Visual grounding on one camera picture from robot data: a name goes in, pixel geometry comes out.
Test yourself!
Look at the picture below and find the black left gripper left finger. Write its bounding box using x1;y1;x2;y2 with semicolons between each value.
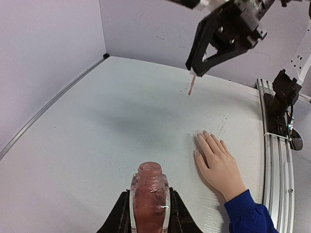
97;190;131;233

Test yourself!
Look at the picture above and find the aluminium front rail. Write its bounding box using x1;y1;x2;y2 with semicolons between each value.
254;77;311;233

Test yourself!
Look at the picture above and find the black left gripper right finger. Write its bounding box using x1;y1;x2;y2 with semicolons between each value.
168;187;203;233

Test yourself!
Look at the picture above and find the grey nail polish cap brush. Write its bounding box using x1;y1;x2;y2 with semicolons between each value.
188;68;202;96

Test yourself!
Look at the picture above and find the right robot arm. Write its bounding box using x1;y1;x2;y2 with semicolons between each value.
177;0;311;84

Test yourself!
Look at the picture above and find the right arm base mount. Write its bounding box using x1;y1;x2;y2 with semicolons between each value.
263;69;303;151

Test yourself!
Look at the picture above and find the red nail polish bottle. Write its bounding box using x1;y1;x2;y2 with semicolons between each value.
129;162;171;233

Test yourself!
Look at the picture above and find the mannequin hand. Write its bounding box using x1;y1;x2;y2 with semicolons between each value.
194;131;247;201

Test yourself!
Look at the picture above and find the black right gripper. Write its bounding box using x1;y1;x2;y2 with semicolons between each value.
185;0;267;77

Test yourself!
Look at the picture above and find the red white blue sleeve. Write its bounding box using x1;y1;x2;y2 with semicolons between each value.
224;190;277;233

